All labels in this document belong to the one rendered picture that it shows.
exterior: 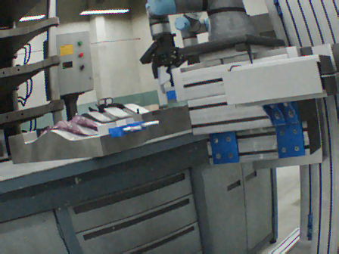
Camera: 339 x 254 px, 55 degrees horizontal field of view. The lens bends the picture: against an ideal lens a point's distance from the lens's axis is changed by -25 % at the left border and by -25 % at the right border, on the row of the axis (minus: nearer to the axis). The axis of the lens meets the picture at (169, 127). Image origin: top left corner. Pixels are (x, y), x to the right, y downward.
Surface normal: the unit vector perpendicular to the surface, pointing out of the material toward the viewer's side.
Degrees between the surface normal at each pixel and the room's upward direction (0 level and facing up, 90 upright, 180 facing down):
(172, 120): 90
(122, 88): 90
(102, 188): 90
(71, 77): 90
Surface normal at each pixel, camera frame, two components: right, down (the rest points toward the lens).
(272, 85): -0.71, 0.17
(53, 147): -0.42, 0.12
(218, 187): 0.73, -0.10
